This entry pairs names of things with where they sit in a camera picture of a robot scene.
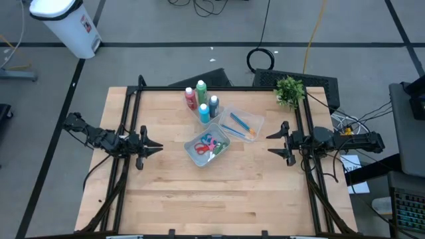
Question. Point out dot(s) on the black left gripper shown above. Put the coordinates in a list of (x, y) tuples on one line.
[(137, 146)]

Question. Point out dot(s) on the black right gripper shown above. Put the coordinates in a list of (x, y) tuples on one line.
[(299, 141)]

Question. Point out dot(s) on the red scissors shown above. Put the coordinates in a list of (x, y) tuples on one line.
[(200, 149)]

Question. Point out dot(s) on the blue scissors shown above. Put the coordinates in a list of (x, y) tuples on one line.
[(206, 137)]

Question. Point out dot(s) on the pink scissors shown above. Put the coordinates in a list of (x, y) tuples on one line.
[(212, 146)]

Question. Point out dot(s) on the red paint bottle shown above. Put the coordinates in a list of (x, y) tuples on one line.
[(191, 101)]

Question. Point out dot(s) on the light blue paint bottle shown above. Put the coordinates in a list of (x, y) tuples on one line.
[(204, 114)]

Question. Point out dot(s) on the green paint bottle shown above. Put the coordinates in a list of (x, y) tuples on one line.
[(201, 94)]

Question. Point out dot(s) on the dark grey paint bottle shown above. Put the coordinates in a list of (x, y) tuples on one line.
[(214, 108)]

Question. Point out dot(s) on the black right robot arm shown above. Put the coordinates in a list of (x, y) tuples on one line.
[(352, 141)]

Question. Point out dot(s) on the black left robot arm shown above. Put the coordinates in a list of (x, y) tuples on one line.
[(99, 139)]

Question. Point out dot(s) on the shallow clear plastic bin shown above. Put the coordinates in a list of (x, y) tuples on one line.
[(255, 119)]

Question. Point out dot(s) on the grey plastic bin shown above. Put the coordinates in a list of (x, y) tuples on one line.
[(199, 161)]

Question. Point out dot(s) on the potted green plant white pot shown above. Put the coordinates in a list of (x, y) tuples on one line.
[(289, 91)]

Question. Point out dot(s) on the tall clear plastic bin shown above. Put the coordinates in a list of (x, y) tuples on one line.
[(219, 119)]

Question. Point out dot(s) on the black mesh computer case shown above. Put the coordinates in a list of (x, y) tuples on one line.
[(265, 78)]

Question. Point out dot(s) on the white paper sheet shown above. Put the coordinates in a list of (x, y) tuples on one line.
[(357, 186)]

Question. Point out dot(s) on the black flat panel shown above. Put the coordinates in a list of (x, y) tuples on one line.
[(209, 79)]

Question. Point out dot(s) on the white round stool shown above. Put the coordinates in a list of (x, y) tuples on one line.
[(382, 206)]

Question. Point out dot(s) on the black desk equipment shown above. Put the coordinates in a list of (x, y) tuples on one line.
[(416, 99)]

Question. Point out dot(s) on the backlit keyboard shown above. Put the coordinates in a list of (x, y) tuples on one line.
[(410, 209)]

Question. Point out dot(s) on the white trash bin black rim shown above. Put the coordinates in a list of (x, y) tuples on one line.
[(66, 30)]

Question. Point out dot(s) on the grey floor stand base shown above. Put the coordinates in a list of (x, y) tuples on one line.
[(16, 74)]

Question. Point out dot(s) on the black aluminium table frame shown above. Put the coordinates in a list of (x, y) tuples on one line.
[(249, 88)]

